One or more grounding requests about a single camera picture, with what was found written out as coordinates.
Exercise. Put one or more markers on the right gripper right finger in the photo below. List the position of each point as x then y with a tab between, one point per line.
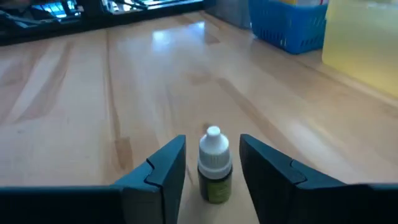
280	193

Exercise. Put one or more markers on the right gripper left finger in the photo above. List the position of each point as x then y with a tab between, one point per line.
149	193

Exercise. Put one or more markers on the white-capped dark dropper bottle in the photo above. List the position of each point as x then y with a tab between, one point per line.
214	174

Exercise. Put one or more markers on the blue plastic bin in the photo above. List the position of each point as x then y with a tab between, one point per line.
286	28

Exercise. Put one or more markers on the yellow translucent plastic bin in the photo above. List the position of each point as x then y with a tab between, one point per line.
360	46

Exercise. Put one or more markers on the grey translucent plastic bin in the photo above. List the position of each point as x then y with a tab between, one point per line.
230	12

